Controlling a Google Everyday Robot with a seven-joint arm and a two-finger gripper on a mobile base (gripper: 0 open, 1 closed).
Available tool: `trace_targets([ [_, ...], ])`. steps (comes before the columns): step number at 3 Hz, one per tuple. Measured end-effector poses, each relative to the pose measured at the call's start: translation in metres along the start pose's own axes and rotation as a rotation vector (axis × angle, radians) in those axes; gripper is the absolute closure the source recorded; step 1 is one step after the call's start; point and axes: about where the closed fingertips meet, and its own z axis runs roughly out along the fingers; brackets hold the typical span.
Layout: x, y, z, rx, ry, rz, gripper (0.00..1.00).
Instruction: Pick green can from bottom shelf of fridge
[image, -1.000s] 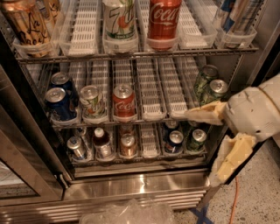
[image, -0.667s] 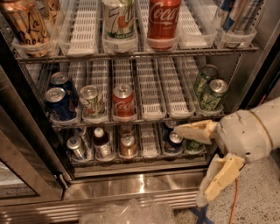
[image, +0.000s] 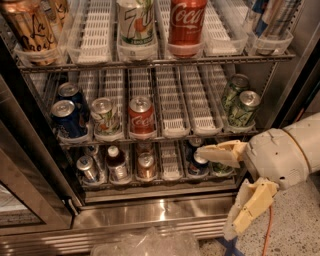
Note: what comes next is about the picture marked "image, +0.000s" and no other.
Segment fridge right door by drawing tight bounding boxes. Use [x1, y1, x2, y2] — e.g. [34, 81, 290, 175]
[259, 20, 320, 129]

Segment stainless steel fridge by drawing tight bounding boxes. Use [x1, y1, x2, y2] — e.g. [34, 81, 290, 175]
[0, 0, 320, 256]

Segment dark bottle white cap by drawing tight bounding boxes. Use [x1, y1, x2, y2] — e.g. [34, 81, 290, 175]
[106, 145, 129, 184]

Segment blue Pepsi can front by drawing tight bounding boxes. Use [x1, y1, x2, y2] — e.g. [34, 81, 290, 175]
[51, 100, 87, 139]

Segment red Coca-Cola can middle shelf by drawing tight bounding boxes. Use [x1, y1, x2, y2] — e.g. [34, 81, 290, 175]
[129, 96, 155, 134]

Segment copper can bottom shelf front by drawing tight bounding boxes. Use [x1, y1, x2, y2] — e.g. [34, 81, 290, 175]
[137, 152, 156, 179]

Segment green can shelf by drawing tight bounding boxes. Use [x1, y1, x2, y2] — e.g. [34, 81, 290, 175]
[212, 163, 233, 177]
[228, 90, 261, 127]
[209, 138, 230, 146]
[221, 74, 249, 113]

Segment Coca-Cola bottle top shelf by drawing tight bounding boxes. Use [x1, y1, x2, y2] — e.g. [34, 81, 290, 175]
[168, 0, 207, 58]

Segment orange cable on floor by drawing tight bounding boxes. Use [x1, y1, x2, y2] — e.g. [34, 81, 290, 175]
[261, 203, 275, 256]

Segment blue tape cross on floor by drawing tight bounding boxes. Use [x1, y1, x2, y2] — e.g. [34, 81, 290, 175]
[217, 237, 246, 256]

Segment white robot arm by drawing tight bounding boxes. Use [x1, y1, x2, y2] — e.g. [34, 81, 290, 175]
[197, 113, 320, 240]

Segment green can middle shelf rear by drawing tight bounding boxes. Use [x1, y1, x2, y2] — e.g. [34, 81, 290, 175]
[221, 74, 249, 113]

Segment blue can bottom shelf front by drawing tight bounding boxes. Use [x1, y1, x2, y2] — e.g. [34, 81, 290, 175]
[188, 151, 209, 176]

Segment fridge left glass door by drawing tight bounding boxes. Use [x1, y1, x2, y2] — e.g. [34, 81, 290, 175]
[0, 38, 81, 236]

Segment blue pepsi can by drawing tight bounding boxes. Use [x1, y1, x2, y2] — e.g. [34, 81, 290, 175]
[51, 100, 87, 139]
[58, 82, 90, 122]

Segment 7up bottle top shelf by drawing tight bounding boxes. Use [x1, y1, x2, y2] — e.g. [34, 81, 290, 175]
[117, 0, 155, 60]

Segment silver can bottom shelf front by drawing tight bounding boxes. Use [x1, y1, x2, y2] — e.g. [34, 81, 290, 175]
[76, 155, 99, 183]

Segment green can bottom shelf rear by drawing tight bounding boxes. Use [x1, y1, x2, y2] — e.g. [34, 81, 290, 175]
[209, 138, 230, 146]

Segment blue can bottom shelf rear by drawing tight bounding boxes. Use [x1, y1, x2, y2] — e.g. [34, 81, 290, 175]
[185, 138, 204, 161]

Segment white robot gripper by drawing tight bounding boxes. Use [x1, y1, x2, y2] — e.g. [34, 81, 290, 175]
[197, 128, 309, 240]

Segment green can bottom shelf front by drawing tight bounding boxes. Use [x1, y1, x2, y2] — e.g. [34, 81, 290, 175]
[212, 163, 233, 177]

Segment silver can bottom shelf rear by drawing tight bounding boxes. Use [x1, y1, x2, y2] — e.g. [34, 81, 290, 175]
[83, 145, 105, 172]

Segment blue Pepsi can rear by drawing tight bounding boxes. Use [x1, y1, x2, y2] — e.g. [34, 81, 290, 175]
[58, 82, 90, 122]

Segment white 7up can middle shelf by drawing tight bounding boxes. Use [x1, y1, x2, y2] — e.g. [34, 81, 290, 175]
[91, 97, 120, 136]

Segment green can middle shelf front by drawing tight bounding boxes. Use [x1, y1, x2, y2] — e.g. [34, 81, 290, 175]
[228, 90, 261, 127]

